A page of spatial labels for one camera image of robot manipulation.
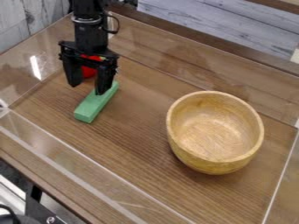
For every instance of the light wooden bowl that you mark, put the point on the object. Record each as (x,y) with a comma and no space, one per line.
(215,132)

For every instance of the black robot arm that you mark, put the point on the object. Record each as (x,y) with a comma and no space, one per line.
(88,9)

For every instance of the clear acrylic tray wall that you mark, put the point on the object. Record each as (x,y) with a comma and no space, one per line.
(84,186)

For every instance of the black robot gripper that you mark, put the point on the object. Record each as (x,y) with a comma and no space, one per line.
(88,51)

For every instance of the black metal table frame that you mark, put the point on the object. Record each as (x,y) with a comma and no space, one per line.
(36,210)

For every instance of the red toy strawberry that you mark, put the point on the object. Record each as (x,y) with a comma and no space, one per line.
(89,72)

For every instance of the green rectangular block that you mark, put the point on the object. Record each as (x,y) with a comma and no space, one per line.
(89,107)

